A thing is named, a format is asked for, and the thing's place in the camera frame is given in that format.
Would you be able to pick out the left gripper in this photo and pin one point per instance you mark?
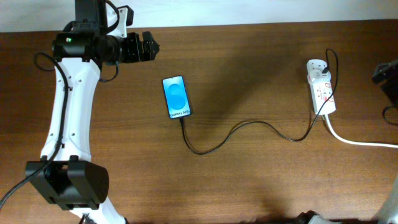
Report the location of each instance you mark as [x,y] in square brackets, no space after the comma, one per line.
[135,54]

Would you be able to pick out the blue screen Galaxy smartphone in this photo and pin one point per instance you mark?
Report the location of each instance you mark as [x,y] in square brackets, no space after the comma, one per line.
[176,97]

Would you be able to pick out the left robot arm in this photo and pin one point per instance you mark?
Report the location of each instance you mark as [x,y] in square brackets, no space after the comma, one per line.
[65,175]

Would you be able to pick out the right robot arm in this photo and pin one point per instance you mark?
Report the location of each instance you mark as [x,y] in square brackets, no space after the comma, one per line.
[350,106]

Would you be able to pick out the white power strip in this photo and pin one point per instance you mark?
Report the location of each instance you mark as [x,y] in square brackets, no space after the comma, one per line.
[320,87]

